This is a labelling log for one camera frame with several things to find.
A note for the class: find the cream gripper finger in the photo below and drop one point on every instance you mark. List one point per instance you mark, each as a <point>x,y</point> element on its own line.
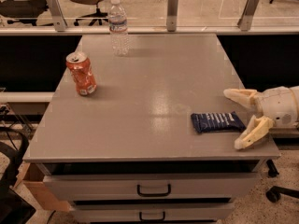
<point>256,130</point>
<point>244,97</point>

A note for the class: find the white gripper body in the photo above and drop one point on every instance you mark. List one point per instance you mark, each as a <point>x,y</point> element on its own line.
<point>277,106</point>

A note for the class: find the blue rxbar wrapper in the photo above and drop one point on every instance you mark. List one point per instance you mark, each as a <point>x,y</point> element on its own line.
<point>217,122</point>

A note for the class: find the clear plastic water bottle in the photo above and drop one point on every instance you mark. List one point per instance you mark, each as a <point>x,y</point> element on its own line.
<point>118,28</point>

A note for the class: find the black chair base right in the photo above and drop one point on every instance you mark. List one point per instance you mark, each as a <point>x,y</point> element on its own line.
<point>274,194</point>

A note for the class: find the grey upper drawer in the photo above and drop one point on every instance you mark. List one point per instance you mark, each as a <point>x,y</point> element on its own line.
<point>123,187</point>

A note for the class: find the grey drawer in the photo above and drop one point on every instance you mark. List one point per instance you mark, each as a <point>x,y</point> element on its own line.
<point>128,213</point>
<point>123,187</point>

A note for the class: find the grey lower drawer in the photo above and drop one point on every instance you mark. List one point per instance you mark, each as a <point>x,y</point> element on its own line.
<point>128,213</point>

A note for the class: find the crushed orange soda can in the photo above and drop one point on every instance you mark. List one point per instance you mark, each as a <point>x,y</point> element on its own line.
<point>80,67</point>

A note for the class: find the cardboard box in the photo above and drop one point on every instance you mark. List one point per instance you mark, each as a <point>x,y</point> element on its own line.
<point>32,178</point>

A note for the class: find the dark office chair left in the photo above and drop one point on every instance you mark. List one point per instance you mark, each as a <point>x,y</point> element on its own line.
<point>24,11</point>

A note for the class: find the black chair lower left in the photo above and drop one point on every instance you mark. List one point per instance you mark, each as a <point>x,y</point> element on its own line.
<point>13,208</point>

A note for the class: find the right metal bracket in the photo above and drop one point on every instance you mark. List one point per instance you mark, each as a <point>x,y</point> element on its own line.
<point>246,19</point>

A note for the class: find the metal bracket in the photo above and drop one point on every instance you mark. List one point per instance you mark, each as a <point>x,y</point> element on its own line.
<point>172,14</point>
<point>57,15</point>
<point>246,19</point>

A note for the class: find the middle metal bracket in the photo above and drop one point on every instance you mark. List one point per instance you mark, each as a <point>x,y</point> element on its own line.
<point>172,14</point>

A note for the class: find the black upper drawer handle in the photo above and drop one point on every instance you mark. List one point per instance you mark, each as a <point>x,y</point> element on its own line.
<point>153,192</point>

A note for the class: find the black drawer handle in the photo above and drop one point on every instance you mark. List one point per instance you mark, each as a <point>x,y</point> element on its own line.
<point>153,192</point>
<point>152,217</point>

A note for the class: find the black lower drawer handle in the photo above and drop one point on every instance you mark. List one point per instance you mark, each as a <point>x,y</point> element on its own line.
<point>152,217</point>

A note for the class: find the left metal bracket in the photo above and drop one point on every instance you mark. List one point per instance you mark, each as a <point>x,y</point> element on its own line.
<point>57,15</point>

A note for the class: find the grey horizontal rail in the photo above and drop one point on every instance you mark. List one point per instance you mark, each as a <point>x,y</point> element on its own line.
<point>25,97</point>

